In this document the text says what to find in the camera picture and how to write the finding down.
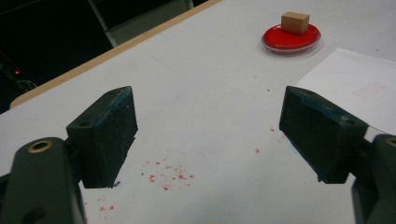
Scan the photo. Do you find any black device with red light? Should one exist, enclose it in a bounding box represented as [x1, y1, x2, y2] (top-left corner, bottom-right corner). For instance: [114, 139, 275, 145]
[0, 49, 38, 94]

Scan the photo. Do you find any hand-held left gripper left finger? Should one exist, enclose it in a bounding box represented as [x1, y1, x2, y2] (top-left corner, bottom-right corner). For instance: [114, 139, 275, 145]
[65, 86, 139, 189]

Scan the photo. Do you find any white paper sheet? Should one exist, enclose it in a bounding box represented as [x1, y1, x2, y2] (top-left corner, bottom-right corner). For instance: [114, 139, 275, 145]
[293, 48, 396, 136]

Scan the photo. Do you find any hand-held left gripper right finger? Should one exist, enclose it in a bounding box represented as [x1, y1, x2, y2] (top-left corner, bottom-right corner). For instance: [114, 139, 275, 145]
[278, 86, 369, 185]

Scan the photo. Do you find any small wooden stamp block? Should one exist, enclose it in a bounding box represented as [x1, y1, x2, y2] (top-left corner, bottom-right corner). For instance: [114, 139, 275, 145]
[280, 11, 310, 35]

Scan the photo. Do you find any red round ink pad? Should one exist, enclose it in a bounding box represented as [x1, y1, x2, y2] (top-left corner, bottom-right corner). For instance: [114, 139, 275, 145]
[261, 23, 321, 56]

